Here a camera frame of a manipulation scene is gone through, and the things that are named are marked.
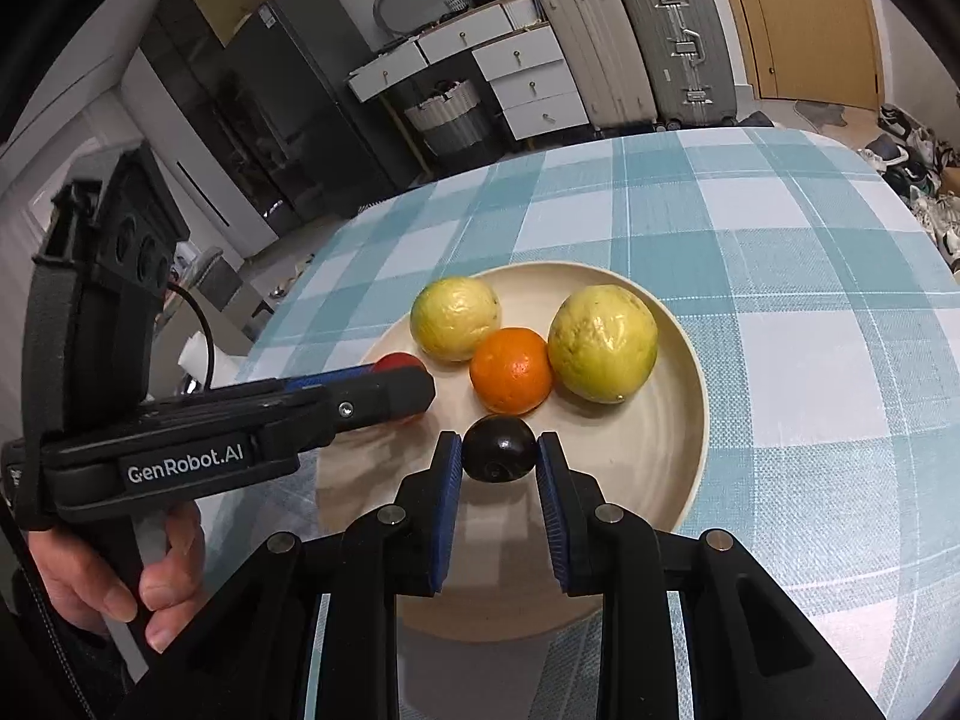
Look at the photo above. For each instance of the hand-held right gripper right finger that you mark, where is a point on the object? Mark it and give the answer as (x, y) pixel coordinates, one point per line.
(553, 510)

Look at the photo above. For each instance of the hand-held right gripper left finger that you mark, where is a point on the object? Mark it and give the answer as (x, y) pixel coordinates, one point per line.
(448, 510)

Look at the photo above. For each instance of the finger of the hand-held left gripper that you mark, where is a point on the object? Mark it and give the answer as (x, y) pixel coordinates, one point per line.
(330, 379)
(375, 394)

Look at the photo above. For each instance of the red tomato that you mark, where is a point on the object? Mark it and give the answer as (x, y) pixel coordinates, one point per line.
(397, 361)

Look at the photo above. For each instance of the dark purple plum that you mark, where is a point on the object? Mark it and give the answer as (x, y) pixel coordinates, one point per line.
(499, 446)

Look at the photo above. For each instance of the yellow lemon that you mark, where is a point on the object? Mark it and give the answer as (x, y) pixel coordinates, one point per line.
(455, 319)

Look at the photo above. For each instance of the orange mandarin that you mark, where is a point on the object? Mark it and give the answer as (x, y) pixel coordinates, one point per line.
(511, 371)

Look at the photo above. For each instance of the cream round plate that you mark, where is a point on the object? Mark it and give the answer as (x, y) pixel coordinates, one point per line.
(660, 420)

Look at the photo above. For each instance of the green-yellow lemon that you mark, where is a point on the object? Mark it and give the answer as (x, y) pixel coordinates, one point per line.
(604, 345)

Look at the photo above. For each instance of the person's left hand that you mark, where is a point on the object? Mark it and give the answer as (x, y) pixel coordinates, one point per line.
(180, 585)

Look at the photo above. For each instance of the black glass cabinet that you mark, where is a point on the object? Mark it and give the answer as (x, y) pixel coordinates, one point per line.
(225, 142)

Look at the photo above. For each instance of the grey white laundry basket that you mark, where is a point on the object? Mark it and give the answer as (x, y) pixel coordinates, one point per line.
(450, 127)

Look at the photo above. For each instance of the dark grey refrigerator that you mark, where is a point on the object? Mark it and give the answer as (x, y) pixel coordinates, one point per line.
(322, 90)

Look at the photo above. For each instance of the blue checked tablecloth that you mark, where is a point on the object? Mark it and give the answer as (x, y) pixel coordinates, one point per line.
(787, 315)

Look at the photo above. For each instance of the white dresser with drawers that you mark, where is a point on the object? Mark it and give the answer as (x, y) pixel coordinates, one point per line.
(532, 82)

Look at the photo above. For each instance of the large cardboard box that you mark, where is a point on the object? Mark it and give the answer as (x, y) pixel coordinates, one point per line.
(217, 0)

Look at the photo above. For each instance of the beige suitcase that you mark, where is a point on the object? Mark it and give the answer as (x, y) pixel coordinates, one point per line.
(592, 52)

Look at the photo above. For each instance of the silver suitcase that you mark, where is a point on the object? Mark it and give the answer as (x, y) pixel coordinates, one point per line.
(675, 45)

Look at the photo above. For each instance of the grey door mat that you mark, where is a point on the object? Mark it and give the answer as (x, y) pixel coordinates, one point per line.
(821, 114)

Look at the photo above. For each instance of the pile of shoes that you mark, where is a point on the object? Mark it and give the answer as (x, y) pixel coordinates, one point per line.
(922, 172)

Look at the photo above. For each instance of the wooden door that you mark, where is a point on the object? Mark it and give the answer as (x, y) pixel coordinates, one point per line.
(810, 30)

